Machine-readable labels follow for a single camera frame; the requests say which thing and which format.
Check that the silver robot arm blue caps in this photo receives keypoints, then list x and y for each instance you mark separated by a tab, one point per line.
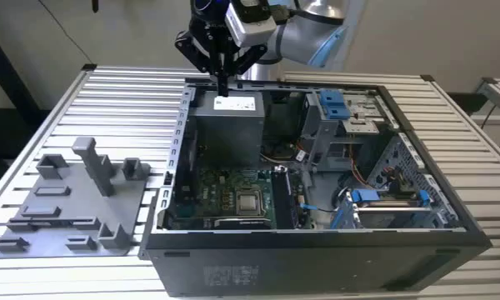
301	37

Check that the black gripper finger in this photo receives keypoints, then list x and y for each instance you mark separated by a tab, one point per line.
250	57
191	47

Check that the RAM stick blue edge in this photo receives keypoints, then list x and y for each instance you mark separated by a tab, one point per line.
293	203

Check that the grey plastic parts rack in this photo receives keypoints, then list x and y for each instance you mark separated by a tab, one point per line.
79	200

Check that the black chair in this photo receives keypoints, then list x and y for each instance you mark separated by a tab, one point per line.
468	101

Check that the black RAM slot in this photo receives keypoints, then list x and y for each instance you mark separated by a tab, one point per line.
275	200

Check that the black PC case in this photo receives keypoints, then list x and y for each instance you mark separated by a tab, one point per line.
297	265

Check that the blue expansion slot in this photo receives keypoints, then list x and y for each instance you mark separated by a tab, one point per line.
183	210

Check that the black table corner cap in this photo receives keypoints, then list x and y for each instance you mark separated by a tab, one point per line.
428	77
490	80
90	66

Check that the silver CPU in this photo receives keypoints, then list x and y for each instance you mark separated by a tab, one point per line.
250	204

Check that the black graphics card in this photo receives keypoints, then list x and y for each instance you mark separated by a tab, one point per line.
242	222

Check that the black case fan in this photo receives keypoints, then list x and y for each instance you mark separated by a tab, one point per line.
189	162

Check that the green motherboard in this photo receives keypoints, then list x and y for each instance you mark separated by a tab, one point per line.
217	184

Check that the grey power supply unit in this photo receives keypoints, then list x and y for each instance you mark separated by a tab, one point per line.
230	140

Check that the silver hard disk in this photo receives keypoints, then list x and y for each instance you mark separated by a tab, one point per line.
394	216

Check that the grey metal drive cage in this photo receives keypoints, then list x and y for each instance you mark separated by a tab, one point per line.
323	137

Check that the blue disk carrier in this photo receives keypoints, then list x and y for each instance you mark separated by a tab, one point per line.
365	195

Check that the blue plastic drive carrier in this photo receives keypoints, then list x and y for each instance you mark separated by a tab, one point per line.
333	100

